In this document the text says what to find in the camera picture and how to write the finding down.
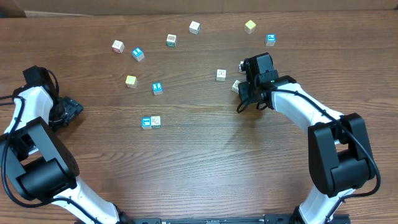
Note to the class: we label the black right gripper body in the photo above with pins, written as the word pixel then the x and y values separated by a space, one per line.
pixel 247 93

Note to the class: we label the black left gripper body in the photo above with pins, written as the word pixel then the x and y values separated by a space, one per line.
pixel 64 111

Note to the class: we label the wooden block green trim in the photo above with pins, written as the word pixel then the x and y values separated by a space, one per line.
pixel 155 121

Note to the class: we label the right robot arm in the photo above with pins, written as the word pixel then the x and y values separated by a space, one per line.
pixel 340 159

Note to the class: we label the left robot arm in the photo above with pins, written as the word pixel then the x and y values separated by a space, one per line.
pixel 37 169

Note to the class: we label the wooden block red sided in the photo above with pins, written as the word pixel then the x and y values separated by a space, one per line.
pixel 240 67

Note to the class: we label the wooden block green H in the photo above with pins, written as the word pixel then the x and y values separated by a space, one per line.
pixel 235 86

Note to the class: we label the wooden block blue P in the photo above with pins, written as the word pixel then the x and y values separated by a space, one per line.
pixel 270 40

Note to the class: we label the wooden block red trim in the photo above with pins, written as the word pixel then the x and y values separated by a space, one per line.
pixel 220 75

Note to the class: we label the wooden block yellow far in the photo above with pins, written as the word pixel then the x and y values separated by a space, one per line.
pixel 250 27

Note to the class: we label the wooden block yellow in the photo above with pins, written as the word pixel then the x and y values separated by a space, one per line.
pixel 250 27
pixel 131 81

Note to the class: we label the wooden block yellow left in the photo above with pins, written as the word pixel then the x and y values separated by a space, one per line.
pixel 131 81

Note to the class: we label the wooden block far white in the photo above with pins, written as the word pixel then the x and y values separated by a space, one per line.
pixel 194 27

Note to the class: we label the wooden block pink trim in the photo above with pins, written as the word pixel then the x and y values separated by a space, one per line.
pixel 118 46

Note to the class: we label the wooden block blue middle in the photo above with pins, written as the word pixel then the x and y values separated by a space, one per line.
pixel 157 88

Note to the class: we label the cardboard back board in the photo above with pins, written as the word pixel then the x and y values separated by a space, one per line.
pixel 57 8

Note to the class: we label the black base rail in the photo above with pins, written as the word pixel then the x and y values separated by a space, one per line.
pixel 211 221

